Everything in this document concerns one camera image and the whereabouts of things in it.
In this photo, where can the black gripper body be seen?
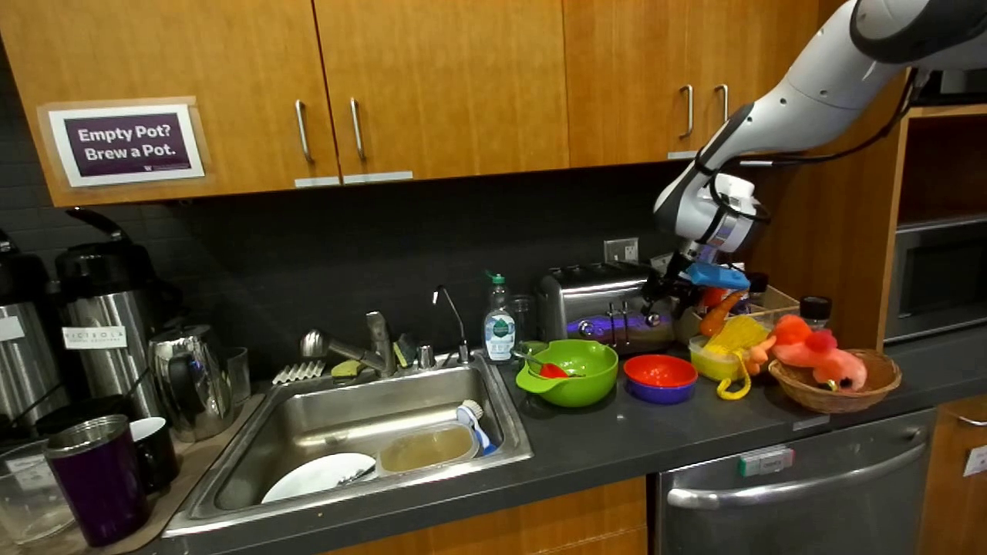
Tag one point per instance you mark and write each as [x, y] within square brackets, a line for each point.
[670, 298]

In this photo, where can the silver toaster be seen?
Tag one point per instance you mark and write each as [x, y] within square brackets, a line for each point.
[601, 299]

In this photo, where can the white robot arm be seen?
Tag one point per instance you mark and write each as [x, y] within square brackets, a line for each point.
[804, 180]

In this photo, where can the orange toy carrot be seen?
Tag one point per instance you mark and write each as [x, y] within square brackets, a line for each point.
[717, 315]

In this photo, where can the yellow plastic container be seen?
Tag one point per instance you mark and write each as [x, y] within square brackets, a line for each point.
[717, 359]

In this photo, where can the red and blue bowl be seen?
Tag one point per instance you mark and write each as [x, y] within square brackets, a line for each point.
[658, 377]

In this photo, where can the wooden tray box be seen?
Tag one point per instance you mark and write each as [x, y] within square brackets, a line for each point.
[770, 307]

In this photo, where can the green plastic bowl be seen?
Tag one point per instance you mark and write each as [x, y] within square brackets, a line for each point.
[591, 371]

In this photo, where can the red pink toy food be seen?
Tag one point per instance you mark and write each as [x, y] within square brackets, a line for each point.
[797, 342]

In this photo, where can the red toy in bowl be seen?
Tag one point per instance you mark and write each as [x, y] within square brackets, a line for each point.
[552, 371]

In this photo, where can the dark lidded jar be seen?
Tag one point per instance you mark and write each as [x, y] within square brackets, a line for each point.
[816, 311]

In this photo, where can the dish soap bottle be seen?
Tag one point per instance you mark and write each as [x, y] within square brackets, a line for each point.
[497, 323]

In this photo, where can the wicker basket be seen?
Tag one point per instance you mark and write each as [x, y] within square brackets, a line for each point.
[840, 395]

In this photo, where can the blue white dish brush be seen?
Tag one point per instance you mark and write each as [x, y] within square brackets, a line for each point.
[470, 411]

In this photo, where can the steel microwave oven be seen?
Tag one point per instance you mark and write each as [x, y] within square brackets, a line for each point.
[937, 278]

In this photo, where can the stainless steel sink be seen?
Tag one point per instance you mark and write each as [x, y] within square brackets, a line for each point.
[407, 423]

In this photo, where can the stainless dishwasher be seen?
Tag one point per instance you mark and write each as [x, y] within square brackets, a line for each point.
[847, 492]

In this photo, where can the chrome faucet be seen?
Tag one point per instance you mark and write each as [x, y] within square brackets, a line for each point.
[394, 353]

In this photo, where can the white plate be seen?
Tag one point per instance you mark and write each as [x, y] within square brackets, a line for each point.
[318, 475]

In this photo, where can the black mug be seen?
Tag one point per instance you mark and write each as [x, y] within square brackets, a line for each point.
[159, 460]

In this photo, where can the steel coffee airpot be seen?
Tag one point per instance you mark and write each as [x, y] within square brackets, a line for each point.
[106, 293]

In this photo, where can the purple cabinet sign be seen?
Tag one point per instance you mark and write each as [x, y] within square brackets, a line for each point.
[124, 143]

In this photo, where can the purple travel mug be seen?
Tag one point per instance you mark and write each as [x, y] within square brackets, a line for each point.
[100, 475]

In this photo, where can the left steel airpot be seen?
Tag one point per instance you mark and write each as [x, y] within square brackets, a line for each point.
[30, 367]

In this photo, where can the wall power outlet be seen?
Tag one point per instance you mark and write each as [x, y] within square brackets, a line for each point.
[622, 252]

